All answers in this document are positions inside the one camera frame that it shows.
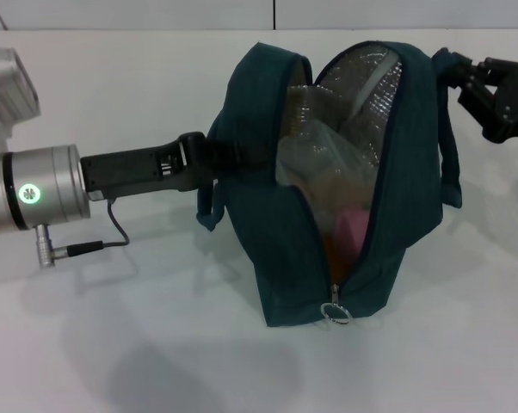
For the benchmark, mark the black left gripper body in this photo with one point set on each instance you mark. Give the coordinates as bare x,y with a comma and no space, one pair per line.
125,172

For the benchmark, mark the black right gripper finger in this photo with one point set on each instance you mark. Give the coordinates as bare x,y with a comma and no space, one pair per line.
482,69
476,101

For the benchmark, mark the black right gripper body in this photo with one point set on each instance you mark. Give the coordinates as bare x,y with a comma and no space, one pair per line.
517,103

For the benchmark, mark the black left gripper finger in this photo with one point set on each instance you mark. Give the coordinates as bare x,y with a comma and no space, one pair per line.
201,180
233,155

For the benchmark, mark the dark teal insulated lunch bag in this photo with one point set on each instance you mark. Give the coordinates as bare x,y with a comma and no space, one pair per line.
250,223

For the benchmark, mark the clear container with blue-rimmed lid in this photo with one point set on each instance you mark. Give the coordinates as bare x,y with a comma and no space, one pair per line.
323,159

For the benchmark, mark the pink peach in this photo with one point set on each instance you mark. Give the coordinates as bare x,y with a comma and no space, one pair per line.
353,228

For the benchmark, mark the yellow banana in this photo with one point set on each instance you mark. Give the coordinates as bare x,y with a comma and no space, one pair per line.
334,258

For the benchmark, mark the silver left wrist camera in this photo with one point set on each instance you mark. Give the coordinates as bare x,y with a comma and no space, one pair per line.
7,94

